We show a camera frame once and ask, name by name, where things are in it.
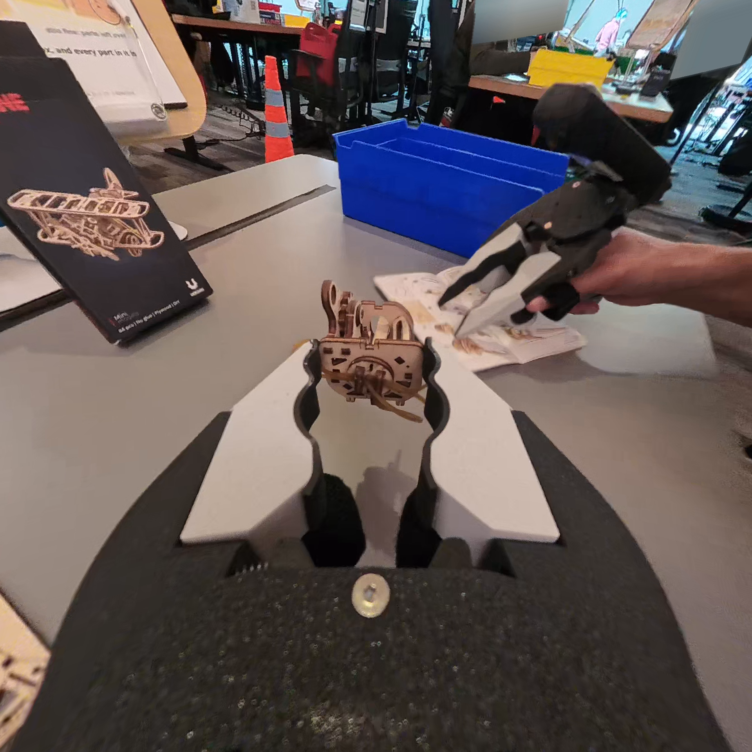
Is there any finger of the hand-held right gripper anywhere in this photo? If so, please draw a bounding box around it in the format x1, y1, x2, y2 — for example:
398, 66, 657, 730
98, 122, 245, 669
454, 249, 566, 338
437, 225, 532, 309

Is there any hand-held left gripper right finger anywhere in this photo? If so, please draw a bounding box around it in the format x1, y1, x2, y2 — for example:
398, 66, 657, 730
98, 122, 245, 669
418, 338, 562, 558

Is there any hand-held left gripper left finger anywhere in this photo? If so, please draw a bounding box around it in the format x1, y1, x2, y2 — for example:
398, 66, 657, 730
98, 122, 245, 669
178, 342, 324, 547

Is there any instruction booklet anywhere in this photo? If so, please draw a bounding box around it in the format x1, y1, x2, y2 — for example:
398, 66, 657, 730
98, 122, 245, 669
374, 267, 588, 372

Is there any wooden model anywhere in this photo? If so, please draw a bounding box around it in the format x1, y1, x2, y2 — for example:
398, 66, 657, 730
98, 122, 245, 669
319, 279, 427, 406

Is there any person's right forearm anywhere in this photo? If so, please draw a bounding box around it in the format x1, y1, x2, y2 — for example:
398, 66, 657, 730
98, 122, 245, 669
625, 238, 752, 328

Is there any black model box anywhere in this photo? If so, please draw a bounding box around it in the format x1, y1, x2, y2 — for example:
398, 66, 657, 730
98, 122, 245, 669
0, 20, 48, 61
0, 56, 213, 345

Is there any person's right hand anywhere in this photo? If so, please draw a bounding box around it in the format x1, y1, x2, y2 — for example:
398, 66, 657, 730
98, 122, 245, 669
524, 228, 634, 316

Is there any blue plastic bin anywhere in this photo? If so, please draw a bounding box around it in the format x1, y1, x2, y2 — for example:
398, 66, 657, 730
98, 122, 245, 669
332, 117, 571, 259

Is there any wood-edged table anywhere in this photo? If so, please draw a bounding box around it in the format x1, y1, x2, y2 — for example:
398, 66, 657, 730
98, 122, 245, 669
468, 73, 673, 124

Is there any yellow plastic bin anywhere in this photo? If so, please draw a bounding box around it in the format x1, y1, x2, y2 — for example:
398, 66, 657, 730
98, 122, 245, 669
527, 48, 615, 89

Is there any black office chair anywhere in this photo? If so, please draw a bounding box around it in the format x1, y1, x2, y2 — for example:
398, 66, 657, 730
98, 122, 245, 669
288, 18, 368, 139

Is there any orange traffic cone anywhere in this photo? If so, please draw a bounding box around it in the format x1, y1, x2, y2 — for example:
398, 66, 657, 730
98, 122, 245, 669
263, 54, 296, 164

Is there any red bag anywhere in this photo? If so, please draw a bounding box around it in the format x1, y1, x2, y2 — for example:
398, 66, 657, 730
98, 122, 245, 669
295, 22, 343, 84

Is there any printed instruction sign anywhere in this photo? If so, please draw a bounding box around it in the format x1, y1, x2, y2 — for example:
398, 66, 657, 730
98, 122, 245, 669
32, 0, 189, 125

